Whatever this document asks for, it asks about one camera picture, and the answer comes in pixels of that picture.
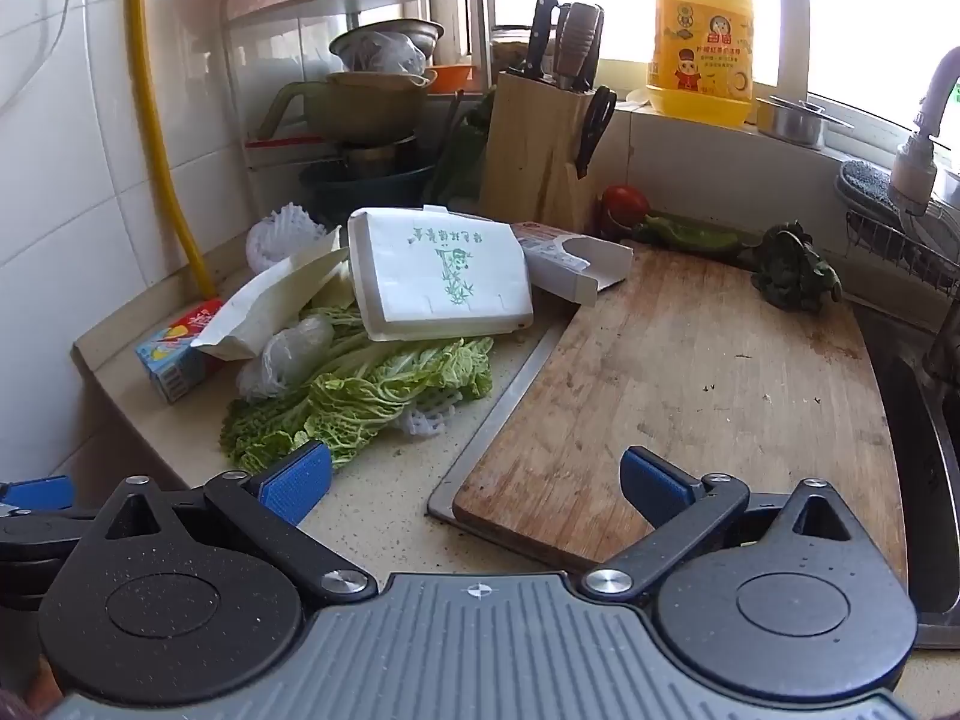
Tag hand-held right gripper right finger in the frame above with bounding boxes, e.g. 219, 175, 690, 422
581, 446, 860, 597

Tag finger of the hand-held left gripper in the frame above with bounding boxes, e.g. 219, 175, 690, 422
0, 476, 98, 563

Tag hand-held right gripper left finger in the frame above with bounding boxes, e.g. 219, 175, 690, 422
97, 441, 378, 605

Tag napa cabbage leaves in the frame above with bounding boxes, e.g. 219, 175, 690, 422
220, 281, 496, 473

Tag clear plastic bag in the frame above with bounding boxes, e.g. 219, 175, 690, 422
238, 313, 336, 400

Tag red blue juice carton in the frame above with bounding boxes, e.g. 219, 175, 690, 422
135, 298, 226, 404

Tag white paper bag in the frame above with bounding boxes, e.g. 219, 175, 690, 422
191, 236, 353, 361

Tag torn orange white cardboard box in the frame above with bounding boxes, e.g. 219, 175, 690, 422
510, 221, 635, 306

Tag large white foam fruit net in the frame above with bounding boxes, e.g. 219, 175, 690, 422
246, 201, 331, 272

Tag white foam food box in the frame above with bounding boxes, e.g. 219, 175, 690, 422
346, 206, 535, 342

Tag wooden cutting board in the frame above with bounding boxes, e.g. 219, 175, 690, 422
452, 244, 908, 586

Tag dark leafy vegetable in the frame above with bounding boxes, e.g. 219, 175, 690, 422
750, 221, 842, 310

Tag green pepper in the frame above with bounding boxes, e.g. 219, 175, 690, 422
630, 214, 758, 252

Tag steel sink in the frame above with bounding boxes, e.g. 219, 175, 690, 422
855, 292, 960, 650

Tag red tomato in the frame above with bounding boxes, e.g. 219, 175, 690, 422
600, 184, 652, 237

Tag teal basin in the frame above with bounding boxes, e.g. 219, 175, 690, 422
300, 157, 436, 226

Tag steel pot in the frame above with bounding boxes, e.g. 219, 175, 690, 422
341, 133, 421, 173

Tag red stick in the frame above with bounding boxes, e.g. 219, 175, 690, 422
244, 136, 342, 151

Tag wooden knife block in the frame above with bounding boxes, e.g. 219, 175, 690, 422
480, 71, 601, 237

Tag black scissors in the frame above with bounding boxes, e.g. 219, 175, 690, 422
574, 85, 617, 179

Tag long green vegetable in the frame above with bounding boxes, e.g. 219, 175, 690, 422
431, 90, 496, 203

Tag grey sponge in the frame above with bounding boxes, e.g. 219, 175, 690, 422
836, 159, 908, 211

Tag small steel pan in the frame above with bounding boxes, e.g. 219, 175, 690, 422
756, 95, 856, 149

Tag white faucet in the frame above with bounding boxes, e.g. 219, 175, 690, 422
889, 45, 960, 218

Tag grey plastic bag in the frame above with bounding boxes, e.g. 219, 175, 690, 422
341, 30, 428, 76

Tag yellow detergent bottle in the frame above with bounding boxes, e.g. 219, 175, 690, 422
646, 0, 755, 128

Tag glass jar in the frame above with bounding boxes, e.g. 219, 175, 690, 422
491, 26, 533, 72

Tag steel bowl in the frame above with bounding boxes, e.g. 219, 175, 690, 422
328, 19, 445, 72

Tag wire sink rack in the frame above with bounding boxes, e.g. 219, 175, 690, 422
844, 195, 960, 297

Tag yellow hose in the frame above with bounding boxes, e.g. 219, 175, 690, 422
124, 0, 222, 301

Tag green pot with handle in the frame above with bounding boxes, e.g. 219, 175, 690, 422
259, 69, 437, 145

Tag black handle knife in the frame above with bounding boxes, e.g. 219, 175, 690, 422
523, 0, 560, 83

